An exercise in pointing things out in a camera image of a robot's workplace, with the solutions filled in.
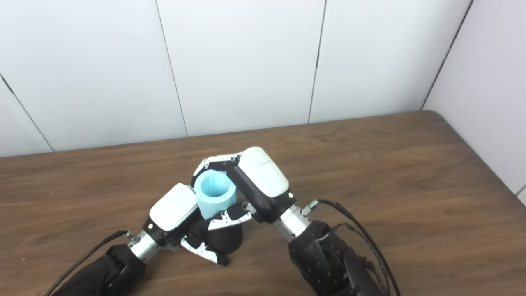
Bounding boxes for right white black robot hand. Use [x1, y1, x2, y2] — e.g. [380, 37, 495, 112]
[191, 146, 298, 231]

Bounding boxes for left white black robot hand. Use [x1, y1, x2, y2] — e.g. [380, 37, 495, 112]
[143, 183, 230, 266]

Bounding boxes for light-blue short hose tube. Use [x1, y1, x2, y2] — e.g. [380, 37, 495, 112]
[194, 170, 238, 219]

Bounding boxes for black funnel-shaped nozzle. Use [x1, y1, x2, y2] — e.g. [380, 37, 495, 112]
[187, 220, 244, 255]

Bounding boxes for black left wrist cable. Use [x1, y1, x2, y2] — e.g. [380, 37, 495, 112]
[43, 230, 129, 296]

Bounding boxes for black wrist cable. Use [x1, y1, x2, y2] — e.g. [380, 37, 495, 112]
[301, 199, 401, 296]
[43, 230, 129, 296]

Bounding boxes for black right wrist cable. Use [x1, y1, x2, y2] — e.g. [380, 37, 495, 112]
[301, 199, 401, 296]

